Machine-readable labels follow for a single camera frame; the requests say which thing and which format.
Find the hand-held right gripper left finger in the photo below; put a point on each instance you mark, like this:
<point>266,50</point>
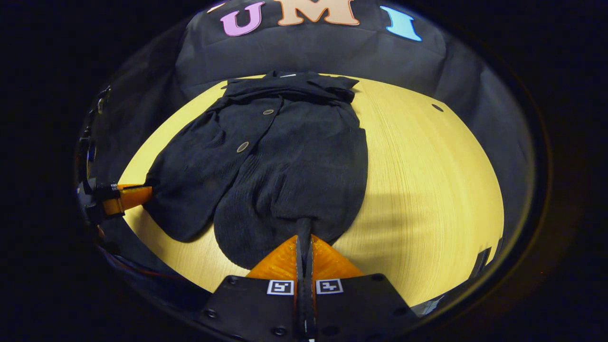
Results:
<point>256,308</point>

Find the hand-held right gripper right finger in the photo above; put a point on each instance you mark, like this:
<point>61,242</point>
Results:
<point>361,308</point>

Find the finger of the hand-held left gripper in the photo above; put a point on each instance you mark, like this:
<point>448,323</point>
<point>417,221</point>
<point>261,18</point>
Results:
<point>130,197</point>

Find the black button jacket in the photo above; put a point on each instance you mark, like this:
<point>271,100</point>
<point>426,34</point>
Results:
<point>275,166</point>

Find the black backdrop cloth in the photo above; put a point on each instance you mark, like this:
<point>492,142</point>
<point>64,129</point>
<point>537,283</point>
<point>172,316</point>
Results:
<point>332,52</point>

